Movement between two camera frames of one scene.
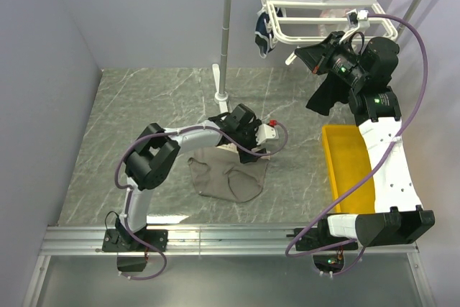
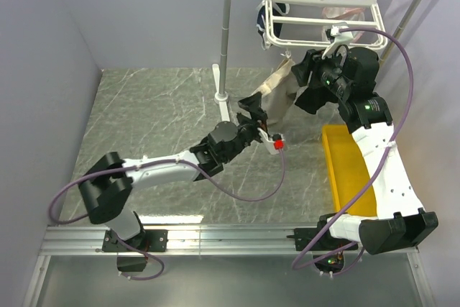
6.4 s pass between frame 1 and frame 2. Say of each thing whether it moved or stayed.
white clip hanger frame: moved
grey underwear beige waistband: moved
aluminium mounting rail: stayed
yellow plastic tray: stayed
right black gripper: moved
